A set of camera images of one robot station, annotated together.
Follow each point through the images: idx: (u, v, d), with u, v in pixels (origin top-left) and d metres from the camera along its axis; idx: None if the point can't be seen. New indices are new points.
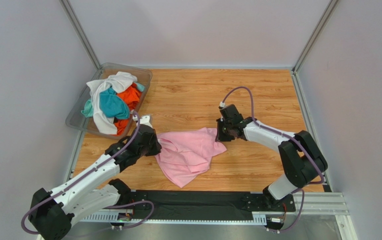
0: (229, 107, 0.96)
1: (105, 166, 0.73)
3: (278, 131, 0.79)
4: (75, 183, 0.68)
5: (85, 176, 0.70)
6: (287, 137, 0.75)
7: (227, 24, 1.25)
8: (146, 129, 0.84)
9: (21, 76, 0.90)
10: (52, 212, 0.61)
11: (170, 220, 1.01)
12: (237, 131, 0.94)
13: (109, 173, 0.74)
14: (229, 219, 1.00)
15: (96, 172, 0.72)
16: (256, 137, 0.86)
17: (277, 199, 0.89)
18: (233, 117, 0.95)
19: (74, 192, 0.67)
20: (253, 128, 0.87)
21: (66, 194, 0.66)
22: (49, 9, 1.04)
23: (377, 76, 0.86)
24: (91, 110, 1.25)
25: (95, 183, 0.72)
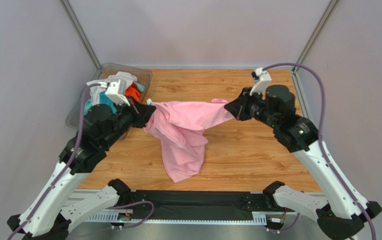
0: (290, 100, 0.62)
1: (63, 179, 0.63)
3: (353, 194, 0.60)
4: (36, 208, 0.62)
5: (43, 197, 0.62)
6: (359, 208, 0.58)
7: (227, 24, 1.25)
8: (100, 115, 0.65)
9: (22, 76, 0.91)
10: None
11: (171, 220, 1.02)
12: (289, 138, 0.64)
13: (74, 180, 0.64)
14: (229, 220, 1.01)
15: (54, 189, 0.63)
16: (314, 170, 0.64)
17: (278, 205, 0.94)
18: (287, 114, 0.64)
19: (39, 217, 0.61)
20: (317, 161, 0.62)
21: (31, 222, 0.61)
22: (49, 9, 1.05)
23: (376, 75, 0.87)
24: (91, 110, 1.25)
25: (61, 198, 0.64)
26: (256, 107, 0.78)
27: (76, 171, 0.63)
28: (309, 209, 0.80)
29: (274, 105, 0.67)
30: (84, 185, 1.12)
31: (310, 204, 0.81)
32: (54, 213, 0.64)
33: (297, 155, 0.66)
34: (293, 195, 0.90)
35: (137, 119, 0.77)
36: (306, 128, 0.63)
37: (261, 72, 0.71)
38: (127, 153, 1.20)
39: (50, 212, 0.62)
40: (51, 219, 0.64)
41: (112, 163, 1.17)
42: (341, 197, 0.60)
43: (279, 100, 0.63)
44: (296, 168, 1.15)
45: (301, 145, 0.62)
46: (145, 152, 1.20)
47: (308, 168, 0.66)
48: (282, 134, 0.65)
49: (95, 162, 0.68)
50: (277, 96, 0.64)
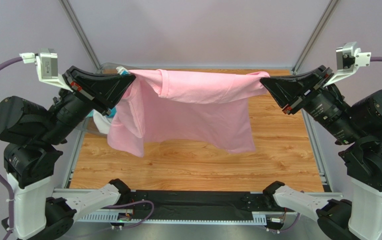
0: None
1: (16, 191, 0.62)
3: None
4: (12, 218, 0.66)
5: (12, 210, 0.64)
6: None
7: (227, 23, 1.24)
8: (10, 116, 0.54)
9: None
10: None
11: (171, 220, 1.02)
12: (373, 169, 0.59)
13: (30, 188, 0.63)
14: (229, 219, 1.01)
15: (16, 201, 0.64)
16: (368, 199, 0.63)
17: (277, 204, 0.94)
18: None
19: (18, 226, 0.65)
20: None
21: (13, 230, 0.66)
22: (49, 9, 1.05)
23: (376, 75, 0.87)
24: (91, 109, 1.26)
25: (30, 202, 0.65)
26: (328, 109, 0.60)
27: (24, 184, 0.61)
28: (308, 209, 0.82)
29: (372, 125, 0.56)
30: (84, 185, 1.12)
31: (310, 204, 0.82)
32: (33, 217, 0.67)
33: (363, 182, 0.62)
34: (293, 195, 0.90)
35: (92, 104, 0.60)
36: None
37: (367, 64, 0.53)
38: (127, 153, 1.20)
39: (22, 222, 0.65)
40: (33, 224, 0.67)
41: (112, 163, 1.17)
42: (377, 230, 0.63)
43: None
44: (296, 168, 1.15)
45: (381, 184, 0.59)
46: (145, 152, 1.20)
47: (357, 190, 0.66)
48: (362, 162, 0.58)
49: (41, 165, 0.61)
50: None
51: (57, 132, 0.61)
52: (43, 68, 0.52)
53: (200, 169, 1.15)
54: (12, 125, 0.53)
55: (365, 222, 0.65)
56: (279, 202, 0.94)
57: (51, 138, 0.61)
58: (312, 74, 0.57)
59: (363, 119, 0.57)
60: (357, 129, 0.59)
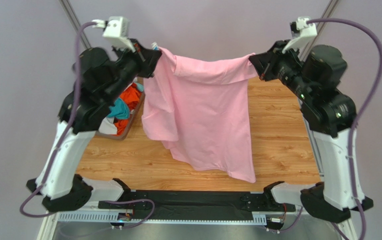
0: (337, 68, 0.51)
1: (66, 139, 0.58)
3: (355, 189, 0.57)
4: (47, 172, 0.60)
5: (50, 162, 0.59)
6: (355, 204, 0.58)
7: (228, 24, 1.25)
8: (90, 62, 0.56)
9: (23, 76, 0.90)
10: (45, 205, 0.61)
11: (171, 220, 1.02)
12: (321, 115, 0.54)
13: (82, 139, 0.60)
14: (229, 219, 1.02)
15: (61, 150, 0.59)
16: (328, 156, 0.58)
17: (276, 201, 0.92)
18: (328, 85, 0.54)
19: (53, 181, 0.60)
20: (339, 151, 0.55)
21: (47, 185, 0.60)
22: (48, 10, 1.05)
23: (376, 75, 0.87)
24: None
25: (73, 156, 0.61)
26: (288, 69, 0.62)
27: (79, 130, 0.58)
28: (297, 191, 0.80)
29: (314, 71, 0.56)
30: None
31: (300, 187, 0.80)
32: (69, 174, 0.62)
33: (319, 135, 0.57)
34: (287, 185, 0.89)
35: (144, 65, 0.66)
36: (345, 111, 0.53)
37: (304, 25, 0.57)
38: (127, 153, 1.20)
39: (62, 176, 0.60)
40: (63, 185, 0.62)
41: (112, 163, 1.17)
42: (343, 190, 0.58)
43: (326, 66, 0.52)
44: (296, 168, 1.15)
45: (331, 131, 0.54)
46: (145, 152, 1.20)
47: (320, 153, 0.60)
48: (313, 110, 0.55)
49: (99, 118, 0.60)
50: (323, 61, 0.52)
51: (118, 90, 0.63)
52: (122, 28, 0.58)
53: (199, 169, 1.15)
54: (98, 65, 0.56)
55: (332, 185, 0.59)
56: (279, 199, 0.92)
57: (114, 92, 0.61)
58: (275, 42, 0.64)
59: (307, 68, 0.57)
60: (307, 80, 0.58)
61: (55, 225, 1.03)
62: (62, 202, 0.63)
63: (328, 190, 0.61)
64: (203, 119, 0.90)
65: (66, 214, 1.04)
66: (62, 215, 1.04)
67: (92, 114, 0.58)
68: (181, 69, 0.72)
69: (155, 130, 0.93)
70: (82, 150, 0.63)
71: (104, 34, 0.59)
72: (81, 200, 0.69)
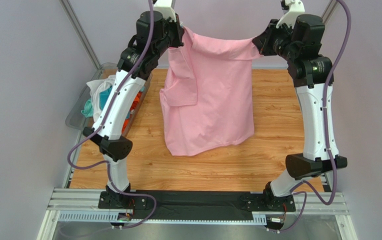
0: (315, 27, 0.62)
1: (126, 84, 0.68)
3: (328, 141, 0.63)
4: (107, 114, 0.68)
5: (111, 104, 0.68)
6: (328, 155, 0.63)
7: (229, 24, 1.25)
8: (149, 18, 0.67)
9: (22, 77, 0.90)
10: (104, 146, 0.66)
11: (171, 220, 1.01)
12: (300, 69, 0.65)
13: (137, 86, 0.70)
14: (229, 219, 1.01)
15: (120, 94, 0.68)
16: (306, 108, 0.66)
17: (275, 196, 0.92)
18: (308, 45, 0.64)
19: (111, 122, 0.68)
20: (314, 101, 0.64)
21: (106, 127, 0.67)
22: (50, 10, 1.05)
23: (376, 75, 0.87)
24: (91, 110, 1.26)
25: (127, 103, 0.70)
26: (280, 40, 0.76)
27: (137, 75, 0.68)
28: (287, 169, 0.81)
29: (298, 34, 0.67)
30: (83, 185, 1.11)
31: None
32: (122, 119, 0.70)
33: (298, 91, 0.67)
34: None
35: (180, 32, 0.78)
36: (322, 66, 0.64)
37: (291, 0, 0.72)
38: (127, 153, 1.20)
39: (120, 117, 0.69)
40: (118, 128, 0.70)
41: None
42: (316, 140, 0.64)
43: (306, 26, 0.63)
44: None
45: (308, 81, 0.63)
46: (145, 152, 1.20)
47: (301, 106, 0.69)
48: (295, 65, 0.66)
49: (150, 69, 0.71)
50: (304, 22, 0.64)
51: (164, 50, 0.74)
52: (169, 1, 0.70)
53: (199, 169, 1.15)
54: (160, 19, 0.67)
55: (309, 135, 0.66)
56: (279, 196, 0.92)
57: (161, 49, 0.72)
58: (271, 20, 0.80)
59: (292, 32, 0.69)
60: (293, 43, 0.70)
61: (55, 225, 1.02)
62: (117, 147, 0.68)
63: (306, 144, 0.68)
64: (213, 95, 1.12)
65: (66, 214, 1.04)
66: (62, 215, 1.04)
67: (150, 62, 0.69)
68: (199, 43, 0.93)
69: (177, 97, 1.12)
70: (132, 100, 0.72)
71: (155, 4, 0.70)
72: (125, 151, 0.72)
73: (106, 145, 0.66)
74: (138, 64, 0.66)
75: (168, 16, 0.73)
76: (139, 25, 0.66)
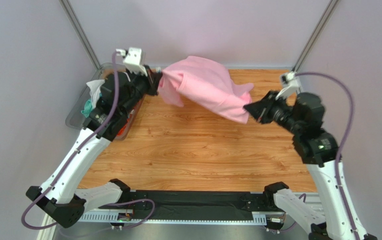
0: (317, 109, 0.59)
1: (87, 144, 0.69)
3: (353, 221, 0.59)
4: (61, 175, 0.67)
5: (69, 163, 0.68)
6: (356, 238, 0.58)
7: (229, 24, 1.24)
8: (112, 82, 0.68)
9: (21, 77, 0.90)
10: (48, 210, 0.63)
11: (171, 220, 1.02)
12: (307, 148, 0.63)
13: (98, 147, 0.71)
14: (229, 219, 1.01)
15: (79, 153, 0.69)
16: (322, 187, 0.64)
17: (275, 205, 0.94)
18: (310, 124, 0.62)
19: (63, 183, 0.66)
20: (328, 180, 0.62)
21: (55, 188, 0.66)
22: (49, 11, 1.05)
23: (375, 76, 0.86)
24: (91, 109, 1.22)
25: (84, 164, 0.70)
26: (281, 112, 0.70)
27: (102, 134, 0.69)
28: (304, 221, 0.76)
29: (299, 113, 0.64)
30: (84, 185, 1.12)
31: (308, 217, 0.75)
32: (76, 181, 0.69)
33: (309, 166, 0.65)
34: (292, 201, 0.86)
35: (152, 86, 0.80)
36: (328, 143, 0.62)
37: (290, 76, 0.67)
38: (127, 153, 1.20)
39: (74, 178, 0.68)
40: (70, 190, 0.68)
41: (112, 163, 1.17)
42: (340, 221, 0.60)
43: (309, 109, 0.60)
44: (296, 168, 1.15)
45: (317, 160, 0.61)
46: (145, 152, 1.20)
47: (314, 181, 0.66)
48: (301, 144, 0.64)
49: (118, 129, 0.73)
50: (306, 104, 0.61)
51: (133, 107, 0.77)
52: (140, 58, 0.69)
53: (199, 169, 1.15)
54: (122, 84, 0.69)
55: (330, 217, 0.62)
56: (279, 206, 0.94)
57: (130, 106, 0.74)
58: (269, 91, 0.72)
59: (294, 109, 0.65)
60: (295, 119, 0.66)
61: (55, 225, 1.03)
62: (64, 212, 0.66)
63: (329, 225, 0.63)
64: None
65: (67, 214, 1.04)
66: None
67: (115, 123, 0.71)
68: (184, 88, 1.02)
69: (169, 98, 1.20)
70: (90, 162, 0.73)
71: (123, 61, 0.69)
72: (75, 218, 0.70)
73: (51, 209, 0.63)
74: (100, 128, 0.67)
75: (138, 71, 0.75)
76: (103, 90, 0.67)
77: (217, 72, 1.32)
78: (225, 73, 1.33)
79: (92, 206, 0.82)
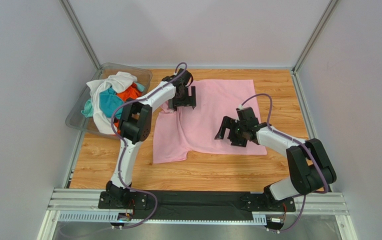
0: (247, 110, 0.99)
1: (168, 87, 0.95)
3: (289, 137, 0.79)
4: (151, 95, 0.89)
5: (157, 91, 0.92)
6: (297, 142, 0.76)
7: (228, 24, 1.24)
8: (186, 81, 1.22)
9: (20, 78, 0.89)
10: (144, 109, 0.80)
11: (171, 220, 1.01)
12: (251, 134, 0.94)
13: (169, 93, 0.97)
14: (230, 219, 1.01)
15: (163, 90, 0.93)
16: (266, 139, 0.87)
17: (276, 199, 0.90)
18: (249, 120, 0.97)
19: (153, 100, 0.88)
20: (266, 132, 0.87)
21: (148, 101, 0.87)
22: (48, 11, 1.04)
23: (375, 76, 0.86)
24: (91, 110, 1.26)
25: (162, 98, 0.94)
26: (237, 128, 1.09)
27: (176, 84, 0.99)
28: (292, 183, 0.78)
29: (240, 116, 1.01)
30: (83, 185, 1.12)
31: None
32: (155, 106, 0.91)
33: (259, 139, 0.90)
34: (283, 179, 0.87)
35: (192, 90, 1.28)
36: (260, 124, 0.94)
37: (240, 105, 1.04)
38: None
39: (157, 101, 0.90)
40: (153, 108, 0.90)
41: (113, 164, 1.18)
42: (283, 142, 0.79)
43: (243, 112, 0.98)
44: None
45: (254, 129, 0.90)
46: (145, 152, 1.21)
47: (268, 145, 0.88)
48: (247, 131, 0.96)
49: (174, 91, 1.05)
50: (241, 109, 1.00)
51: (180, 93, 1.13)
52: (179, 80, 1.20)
53: (199, 169, 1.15)
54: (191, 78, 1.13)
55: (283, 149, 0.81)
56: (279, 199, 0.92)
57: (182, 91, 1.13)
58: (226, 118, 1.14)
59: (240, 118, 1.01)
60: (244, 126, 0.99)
61: (55, 225, 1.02)
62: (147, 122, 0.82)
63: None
64: (189, 128, 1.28)
65: (66, 214, 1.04)
66: (62, 215, 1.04)
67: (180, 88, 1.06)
68: (160, 125, 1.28)
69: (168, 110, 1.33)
70: (160, 102, 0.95)
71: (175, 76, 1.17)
72: (144, 134, 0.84)
73: (147, 109, 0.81)
74: (174, 81, 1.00)
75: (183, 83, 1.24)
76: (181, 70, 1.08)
77: (214, 107, 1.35)
78: (220, 107, 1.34)
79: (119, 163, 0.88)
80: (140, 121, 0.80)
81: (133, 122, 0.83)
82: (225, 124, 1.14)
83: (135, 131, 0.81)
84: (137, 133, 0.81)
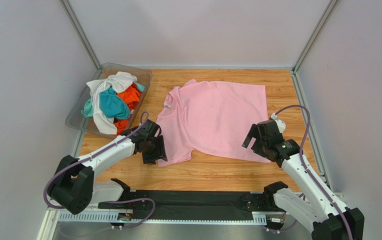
0: (270, 123, 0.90)
1: (124, 143, 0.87)
3: (329, 196, 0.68)
4: (98, 154, 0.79)
5: (107, 148, 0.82)
6: (337, 210, 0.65)
7: (228, 24, 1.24)
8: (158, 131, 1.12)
9: (20, 77, 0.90)
10: (83, 174, 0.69)
11: (171, 220, 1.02)
12: (275, 152, 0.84)
13: (126, 150, 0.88)
14: (229, 219, 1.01)
15: (117, 146, 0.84)
16: (296, 178, 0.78)
17: (275, 203, 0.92)
18: (272, 135, 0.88)
19: (100, 159, 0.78)
20: (297, 168, 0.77)
21: (92, 161, 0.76)
22: (48, 11, 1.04)
23: (375, 75, 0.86)
24: (91, 110, 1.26)
25: (115, 156, 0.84)
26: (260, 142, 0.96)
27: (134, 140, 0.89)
28: (307, 219, 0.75)
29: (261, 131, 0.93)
30: None
31: (309, 215, 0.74)
32: (103, 166, 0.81)
33: (285, 166, 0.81)
34: (293, 200, 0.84)
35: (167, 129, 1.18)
36: (289, 145, 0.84)
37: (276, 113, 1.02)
38: None
39: (106, 160, 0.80)
40: (101, 167, 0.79)
41: None
42: (319, 199, 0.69)
43: (264, 126, 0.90)
44: None
45: (283, 155, 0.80)
46: None
47: (294, 180, 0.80)
48: (271, 150, 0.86)
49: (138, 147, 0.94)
50: (262, 123, 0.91)
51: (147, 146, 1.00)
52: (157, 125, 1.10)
53: (199, 169, 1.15)
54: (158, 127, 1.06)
55: (312, 200, 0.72)
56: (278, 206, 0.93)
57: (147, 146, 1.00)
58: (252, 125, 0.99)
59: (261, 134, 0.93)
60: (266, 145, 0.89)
61: (55, 225, 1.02)
62: (83, 190, 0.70)
63: (316, 212, 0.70)
64: (189, 127, 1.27)
65: (66, 214, 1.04)
66: (62, 215, 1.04)
67: (141, 143, 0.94)
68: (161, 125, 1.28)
69: (171, 109, 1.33)
70: (113, 161, 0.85)
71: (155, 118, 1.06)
72: (81, 204, 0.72)
73: (86, 173, 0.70)
74: (134, 134, 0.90)
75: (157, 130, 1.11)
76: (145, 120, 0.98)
77: (214, 105, 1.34)
78: (221, 107, 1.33)
79: (95, 199, 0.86)
80: (74, 189, 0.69)
81: (69, 188, 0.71)
82: (252, 132, 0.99)
83: (67, 200, 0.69)
84: (70, 202, 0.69)
